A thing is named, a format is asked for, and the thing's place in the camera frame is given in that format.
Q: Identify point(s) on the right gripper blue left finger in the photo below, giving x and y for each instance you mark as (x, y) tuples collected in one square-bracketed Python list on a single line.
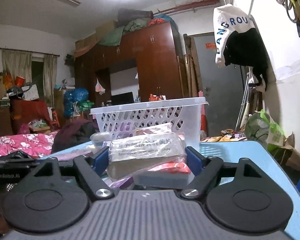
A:
[(101, 161)]

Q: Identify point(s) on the black hanging garment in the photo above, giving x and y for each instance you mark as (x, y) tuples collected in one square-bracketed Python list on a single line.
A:
[(247, 49)]

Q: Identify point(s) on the orange white hanging bag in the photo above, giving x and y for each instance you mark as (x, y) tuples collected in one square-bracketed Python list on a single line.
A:
[(99, 88)]

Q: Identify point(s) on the white perforated plastic basket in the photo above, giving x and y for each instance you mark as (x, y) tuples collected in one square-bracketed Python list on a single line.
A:
[(184, 115)]

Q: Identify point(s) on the red cigarette box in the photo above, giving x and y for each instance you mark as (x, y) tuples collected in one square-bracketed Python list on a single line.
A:
[(166, 176)]

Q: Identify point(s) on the pink floral bedding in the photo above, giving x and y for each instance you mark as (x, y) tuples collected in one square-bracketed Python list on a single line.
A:
[(35, 145)]

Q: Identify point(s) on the white medicine box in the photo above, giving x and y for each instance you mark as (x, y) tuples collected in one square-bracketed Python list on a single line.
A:
[(134, 155)]

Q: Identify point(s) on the green plastic bag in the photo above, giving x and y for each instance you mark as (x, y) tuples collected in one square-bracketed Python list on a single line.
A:
[(260, 127)]

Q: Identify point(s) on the grey metal door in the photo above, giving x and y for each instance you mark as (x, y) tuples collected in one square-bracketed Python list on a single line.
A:
[(222, 87)]

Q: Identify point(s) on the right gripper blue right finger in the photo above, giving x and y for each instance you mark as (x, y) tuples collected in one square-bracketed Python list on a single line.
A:
[(195, 160)]

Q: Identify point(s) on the beige window curtains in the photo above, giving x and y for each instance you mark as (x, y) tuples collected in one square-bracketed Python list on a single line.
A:
[(19, 63)]

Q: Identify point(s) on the white cap with blue letters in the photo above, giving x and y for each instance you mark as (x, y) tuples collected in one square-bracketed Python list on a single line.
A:
[(226, 20)]

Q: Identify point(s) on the dark red wooden wardrobe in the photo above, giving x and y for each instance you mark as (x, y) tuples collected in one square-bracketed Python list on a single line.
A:
[(146, 61)]

